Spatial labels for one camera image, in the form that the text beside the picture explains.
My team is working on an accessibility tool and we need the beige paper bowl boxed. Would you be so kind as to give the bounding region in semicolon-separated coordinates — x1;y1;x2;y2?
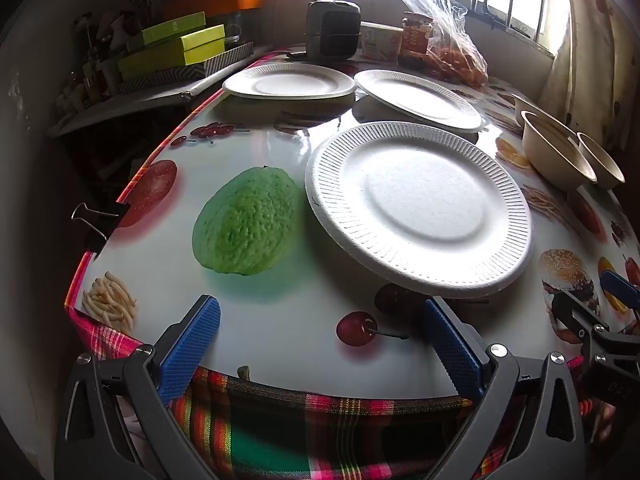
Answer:
510;93;561;123
576;131;627;191
521;110;598;193

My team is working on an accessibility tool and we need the flat green box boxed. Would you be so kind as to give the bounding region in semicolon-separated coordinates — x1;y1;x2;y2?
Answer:
125;11;207;52

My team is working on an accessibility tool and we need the grey portable fan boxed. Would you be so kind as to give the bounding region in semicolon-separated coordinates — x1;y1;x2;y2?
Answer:
306;0;362;61

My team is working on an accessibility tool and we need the row of small bottles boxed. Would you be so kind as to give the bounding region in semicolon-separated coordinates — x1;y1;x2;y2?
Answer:
52;10;123;113

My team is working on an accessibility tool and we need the lime green box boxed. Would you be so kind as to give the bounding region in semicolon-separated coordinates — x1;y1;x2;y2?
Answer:
117;25;226;81

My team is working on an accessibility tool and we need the heart printed curtain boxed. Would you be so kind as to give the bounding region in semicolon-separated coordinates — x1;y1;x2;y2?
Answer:
542;0;626;126

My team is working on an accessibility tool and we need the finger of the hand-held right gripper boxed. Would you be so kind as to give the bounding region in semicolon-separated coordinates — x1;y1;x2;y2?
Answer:
551;289;614;347
599;269;640;312

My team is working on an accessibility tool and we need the pile of small oranges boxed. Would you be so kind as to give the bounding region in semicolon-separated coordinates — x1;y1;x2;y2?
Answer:
425;42;488;86

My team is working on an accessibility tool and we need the grey zigzag patterned box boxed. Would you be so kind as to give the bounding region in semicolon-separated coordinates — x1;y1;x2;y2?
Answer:
120;41;255;93

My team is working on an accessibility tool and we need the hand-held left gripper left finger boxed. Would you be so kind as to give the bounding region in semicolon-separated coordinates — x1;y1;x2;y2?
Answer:
54;294;221;480

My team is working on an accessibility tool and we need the white shelf board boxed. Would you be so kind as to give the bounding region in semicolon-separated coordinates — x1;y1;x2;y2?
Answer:
47;85;221;136

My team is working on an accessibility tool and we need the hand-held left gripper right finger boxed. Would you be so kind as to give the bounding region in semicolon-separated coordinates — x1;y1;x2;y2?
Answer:
424;297;587;480

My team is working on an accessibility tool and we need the glass jar with red label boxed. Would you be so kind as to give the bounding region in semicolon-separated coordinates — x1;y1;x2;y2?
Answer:
398;12;434;68

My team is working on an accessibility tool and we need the black window latch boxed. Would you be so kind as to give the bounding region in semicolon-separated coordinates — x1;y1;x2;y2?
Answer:
475;0;503;31

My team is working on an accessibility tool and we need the white round tub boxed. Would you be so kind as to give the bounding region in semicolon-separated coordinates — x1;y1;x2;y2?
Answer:
359;22;403;58

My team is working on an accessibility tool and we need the black binder clip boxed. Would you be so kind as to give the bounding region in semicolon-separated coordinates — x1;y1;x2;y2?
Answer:
71;202;131;241

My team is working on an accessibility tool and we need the orange box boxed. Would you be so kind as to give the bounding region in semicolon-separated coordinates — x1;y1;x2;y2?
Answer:
165;0;264;21

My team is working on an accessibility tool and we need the white paper plate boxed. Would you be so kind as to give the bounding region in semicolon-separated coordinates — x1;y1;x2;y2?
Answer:
354;69;485;134
305;121;532;301
221;62;358;100

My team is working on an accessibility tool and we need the fruit printed tablecloth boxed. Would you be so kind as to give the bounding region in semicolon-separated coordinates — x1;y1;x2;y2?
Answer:
65;50;640;401

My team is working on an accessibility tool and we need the clear plastic bag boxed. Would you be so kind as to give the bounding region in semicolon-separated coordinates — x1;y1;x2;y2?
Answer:
387;0;490;87

